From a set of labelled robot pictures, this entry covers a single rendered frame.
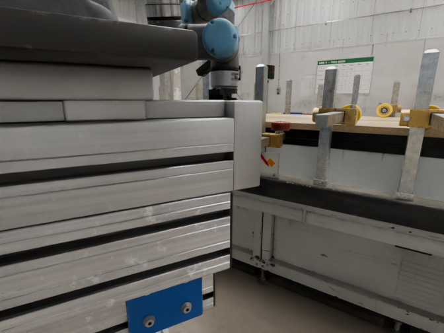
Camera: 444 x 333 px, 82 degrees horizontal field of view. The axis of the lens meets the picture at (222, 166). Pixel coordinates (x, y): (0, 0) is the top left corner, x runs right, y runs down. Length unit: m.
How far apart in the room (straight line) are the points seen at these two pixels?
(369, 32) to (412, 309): 7.50
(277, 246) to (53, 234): 1.29
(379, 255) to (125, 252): 1.19
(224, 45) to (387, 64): 7.67
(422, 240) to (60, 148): 1.00
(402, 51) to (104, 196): 8.10
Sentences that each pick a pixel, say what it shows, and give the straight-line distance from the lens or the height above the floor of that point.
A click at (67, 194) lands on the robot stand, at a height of 0.93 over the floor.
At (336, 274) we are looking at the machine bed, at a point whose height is 0.20.
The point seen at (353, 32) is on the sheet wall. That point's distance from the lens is 8.40.
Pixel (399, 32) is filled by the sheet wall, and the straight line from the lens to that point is 8.28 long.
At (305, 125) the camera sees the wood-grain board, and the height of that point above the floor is 0.89.
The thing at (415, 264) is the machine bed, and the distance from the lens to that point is 1.34.
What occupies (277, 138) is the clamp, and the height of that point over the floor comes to 0.86.
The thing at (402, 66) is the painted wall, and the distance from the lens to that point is 8.16.
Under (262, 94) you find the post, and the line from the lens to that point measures 1.01.
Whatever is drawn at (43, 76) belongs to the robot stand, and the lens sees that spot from 0.22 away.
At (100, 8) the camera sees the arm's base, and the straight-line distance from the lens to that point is 0.24.
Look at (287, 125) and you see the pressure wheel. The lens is 1.11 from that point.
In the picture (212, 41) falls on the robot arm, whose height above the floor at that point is 1.11.
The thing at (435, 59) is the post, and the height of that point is 1.10.
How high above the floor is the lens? 0.99
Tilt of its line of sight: 14 degrees down
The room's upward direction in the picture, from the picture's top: straight up
